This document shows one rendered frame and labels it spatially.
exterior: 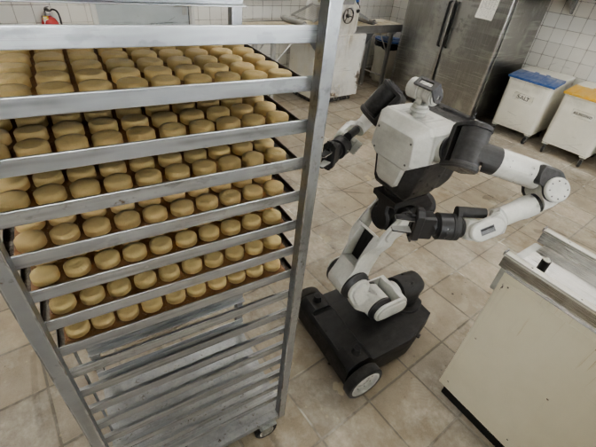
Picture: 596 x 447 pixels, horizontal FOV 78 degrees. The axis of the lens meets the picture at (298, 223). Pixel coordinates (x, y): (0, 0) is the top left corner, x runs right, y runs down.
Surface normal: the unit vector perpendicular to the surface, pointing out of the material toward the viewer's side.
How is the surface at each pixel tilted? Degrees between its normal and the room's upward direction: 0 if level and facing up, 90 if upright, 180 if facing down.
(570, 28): 90
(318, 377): 0
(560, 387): 90
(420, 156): 85
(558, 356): 90
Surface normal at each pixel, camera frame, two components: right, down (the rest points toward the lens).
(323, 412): 0.09, -0.79
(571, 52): -0.80, 0.31
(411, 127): -0.55, -0.39
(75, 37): 0.50, 0.56
